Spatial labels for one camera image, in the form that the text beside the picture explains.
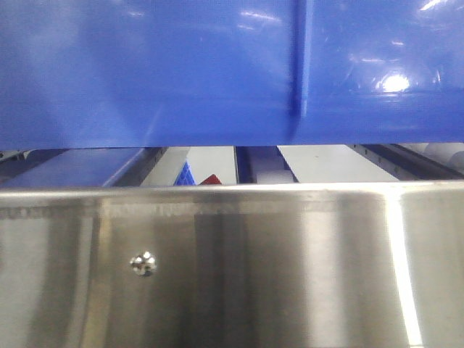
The large blue plastic bin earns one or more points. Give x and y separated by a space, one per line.
103 74

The white conveyor rollers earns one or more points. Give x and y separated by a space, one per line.
447 154

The small red object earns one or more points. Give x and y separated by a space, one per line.
211 180

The small blue crate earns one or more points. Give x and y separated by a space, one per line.
185 176

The shiny rail screw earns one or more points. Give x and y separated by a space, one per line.
143 264

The stainless steel conveyor side rail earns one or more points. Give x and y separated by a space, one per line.
298 265

